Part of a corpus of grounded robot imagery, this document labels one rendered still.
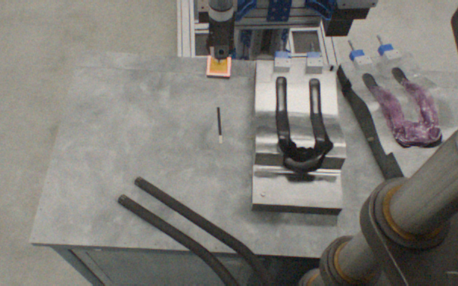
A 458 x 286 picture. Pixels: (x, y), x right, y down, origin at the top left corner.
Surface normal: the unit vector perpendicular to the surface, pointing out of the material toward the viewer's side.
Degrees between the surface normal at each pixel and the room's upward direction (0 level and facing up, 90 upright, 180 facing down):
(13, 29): 0
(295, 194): 0
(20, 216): 0
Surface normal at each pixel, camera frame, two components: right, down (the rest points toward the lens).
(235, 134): 0.04, -0.47
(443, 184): -0.78, 0.54
